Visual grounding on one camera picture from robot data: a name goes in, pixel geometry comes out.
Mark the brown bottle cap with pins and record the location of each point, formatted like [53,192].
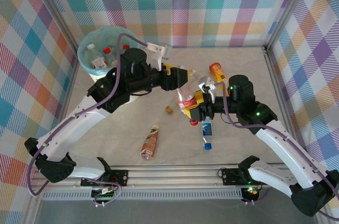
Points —
[169,110]

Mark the aluminium mounting rail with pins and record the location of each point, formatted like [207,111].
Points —
[172,176]

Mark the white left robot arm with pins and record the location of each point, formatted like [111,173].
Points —
[71,128]

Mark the aluminium frame floor rail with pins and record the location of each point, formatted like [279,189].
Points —
[66,97]
[278,75]

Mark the controller board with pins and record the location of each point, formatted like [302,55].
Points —
[104,196]
[250,191]

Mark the brown coffee drink bottle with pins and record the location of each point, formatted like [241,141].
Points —
[149,143]

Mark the yellow-orange juice bottle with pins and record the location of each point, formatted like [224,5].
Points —
[218,71]

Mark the aluminium frame post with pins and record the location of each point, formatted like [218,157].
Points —
[288,12]
[53,9]

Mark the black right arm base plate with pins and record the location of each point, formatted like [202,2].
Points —
[229,176]

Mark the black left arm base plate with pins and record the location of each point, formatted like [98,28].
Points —
[120,176]

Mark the left controller board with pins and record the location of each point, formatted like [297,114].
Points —
[104,196]

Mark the blue-label water bottle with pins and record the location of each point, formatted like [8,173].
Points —
[207,131]

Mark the right controller board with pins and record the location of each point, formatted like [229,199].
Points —
[250,191]

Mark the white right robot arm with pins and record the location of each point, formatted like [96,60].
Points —
[280,144]

